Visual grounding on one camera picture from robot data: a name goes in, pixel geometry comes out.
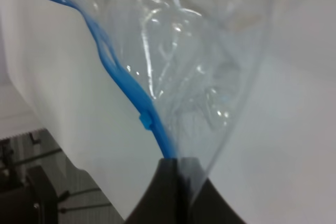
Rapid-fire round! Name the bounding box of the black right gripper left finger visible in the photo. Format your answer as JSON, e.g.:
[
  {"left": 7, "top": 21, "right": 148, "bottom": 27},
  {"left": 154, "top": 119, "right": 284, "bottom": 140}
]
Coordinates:
[{"left": 125, "top": 158, "right": 178, "bottom": 224}]

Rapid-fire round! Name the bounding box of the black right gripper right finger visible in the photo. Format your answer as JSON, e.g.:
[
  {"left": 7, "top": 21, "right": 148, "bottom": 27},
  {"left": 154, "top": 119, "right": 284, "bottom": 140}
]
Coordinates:
[{"left": 180, "top": 157, "right": 244, "bottom": 223}]

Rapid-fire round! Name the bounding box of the clear zip bag blue seal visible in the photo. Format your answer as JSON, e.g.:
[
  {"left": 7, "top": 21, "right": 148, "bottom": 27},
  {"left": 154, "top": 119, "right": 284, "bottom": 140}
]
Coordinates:
[{"left": 50, "top": 0, "right": 272, "bottom": 201}]

